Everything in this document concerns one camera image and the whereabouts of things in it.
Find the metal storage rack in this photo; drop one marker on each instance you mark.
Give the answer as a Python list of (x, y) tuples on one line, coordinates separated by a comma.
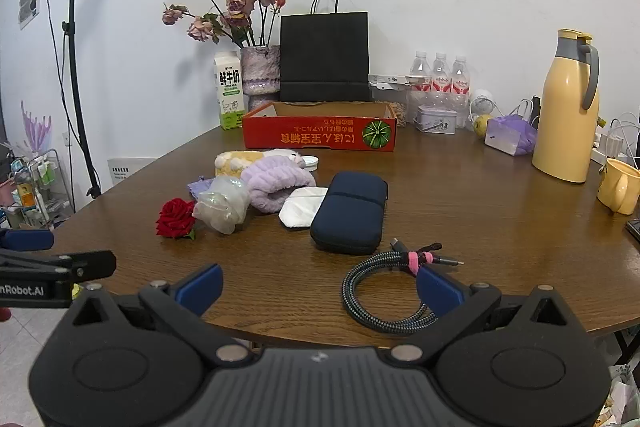
[(37, 187)]

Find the yellow white plush toy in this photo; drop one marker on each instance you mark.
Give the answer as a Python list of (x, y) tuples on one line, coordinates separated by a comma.
[(235, 159)]

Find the red cardboard box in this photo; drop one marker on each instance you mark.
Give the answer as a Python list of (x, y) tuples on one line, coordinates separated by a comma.
[(320, 134)]

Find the yellow green apple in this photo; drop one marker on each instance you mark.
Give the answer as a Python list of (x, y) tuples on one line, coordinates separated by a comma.
[(483, 126)]

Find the clear iridescent plastic bag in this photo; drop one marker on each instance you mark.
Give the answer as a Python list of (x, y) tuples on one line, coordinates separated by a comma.
[(222, 207)]

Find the white power strip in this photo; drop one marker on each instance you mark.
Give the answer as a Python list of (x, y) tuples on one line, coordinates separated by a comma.
[(617, 142)]

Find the grey tin box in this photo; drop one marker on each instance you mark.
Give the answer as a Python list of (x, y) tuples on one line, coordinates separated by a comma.
[(436, 121)]

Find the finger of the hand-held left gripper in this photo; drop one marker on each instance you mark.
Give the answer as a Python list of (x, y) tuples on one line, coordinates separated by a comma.
[(25, 240), (85, 264)]

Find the black light stand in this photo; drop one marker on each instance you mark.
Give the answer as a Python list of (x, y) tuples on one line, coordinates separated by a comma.
[(76, 57)]

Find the purple fluffy headband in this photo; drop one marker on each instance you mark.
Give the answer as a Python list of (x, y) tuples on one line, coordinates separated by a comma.
[(277, 187)]

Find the long white box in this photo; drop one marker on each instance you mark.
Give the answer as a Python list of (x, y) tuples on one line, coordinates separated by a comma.
[(395, 81)]

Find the white bottle cap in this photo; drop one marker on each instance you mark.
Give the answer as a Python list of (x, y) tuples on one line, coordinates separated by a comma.
[(310, 163)]

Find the red rose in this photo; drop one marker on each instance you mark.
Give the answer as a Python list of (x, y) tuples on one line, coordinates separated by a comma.
[(175, 217)]

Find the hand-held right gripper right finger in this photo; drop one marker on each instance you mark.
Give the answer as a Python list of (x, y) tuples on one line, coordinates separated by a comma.
[(439, 291)]

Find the purple wall decoration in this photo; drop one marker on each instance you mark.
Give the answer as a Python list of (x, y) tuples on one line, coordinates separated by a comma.
[(35, 127)]

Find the purple white tissue packet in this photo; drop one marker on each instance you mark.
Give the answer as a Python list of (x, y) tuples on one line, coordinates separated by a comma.
[(510, 134)]

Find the black phone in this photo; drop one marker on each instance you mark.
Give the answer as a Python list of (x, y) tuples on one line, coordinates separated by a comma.
[(634, 229)]

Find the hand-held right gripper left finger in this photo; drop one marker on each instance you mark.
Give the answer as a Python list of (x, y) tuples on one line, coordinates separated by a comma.
[(202, 289)]

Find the purple ceramic vase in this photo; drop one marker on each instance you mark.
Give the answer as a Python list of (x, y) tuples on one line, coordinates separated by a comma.
[(260, 72)]

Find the black paper bag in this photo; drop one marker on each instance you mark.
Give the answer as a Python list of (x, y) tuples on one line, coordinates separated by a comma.
[(325, 57)]

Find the wall outlet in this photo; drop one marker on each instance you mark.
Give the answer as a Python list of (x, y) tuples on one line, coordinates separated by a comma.
[(67, 139)]

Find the yellow thermos jug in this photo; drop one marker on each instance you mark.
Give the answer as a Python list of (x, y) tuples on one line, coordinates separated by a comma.
[(565, 117)]

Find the small white fan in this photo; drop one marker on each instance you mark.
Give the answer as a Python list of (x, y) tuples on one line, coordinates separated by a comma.
[(482, 99)]

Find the white green milk carton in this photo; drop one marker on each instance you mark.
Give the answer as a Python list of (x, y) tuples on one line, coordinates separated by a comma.
[(229, 92)]

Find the yellow mug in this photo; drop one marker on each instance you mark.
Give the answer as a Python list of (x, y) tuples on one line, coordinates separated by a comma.
[(620, 187)]

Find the navy zip case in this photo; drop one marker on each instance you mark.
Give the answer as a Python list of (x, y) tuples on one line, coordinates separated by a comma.
[(350, 212)]

